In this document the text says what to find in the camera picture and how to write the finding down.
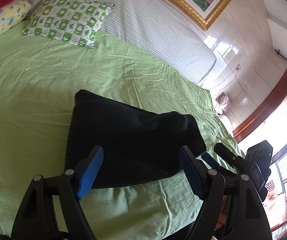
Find wooden window frame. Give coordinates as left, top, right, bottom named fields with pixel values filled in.
left=233, top=70, right=287, bottom=239

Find person's right hand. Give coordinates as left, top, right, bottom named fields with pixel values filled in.
left=214, top=196, right=229, bottom=232

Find yellow cartoon print pillow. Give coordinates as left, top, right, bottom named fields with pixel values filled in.
left=0, top=0, right=31, bottom=35

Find dark navy pants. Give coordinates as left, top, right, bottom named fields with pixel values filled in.
left=65, top=90, right=206, bottom=189

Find green checkered pillow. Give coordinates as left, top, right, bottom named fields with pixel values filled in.
left=21, top=0, right=115, bottom=48

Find striped white headboard cushion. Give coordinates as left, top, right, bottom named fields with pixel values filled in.
left=26, top=0, right=216, bottom=86

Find green bed sheet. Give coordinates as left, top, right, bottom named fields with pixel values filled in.
left=0, top=22, right=240, bottom=239

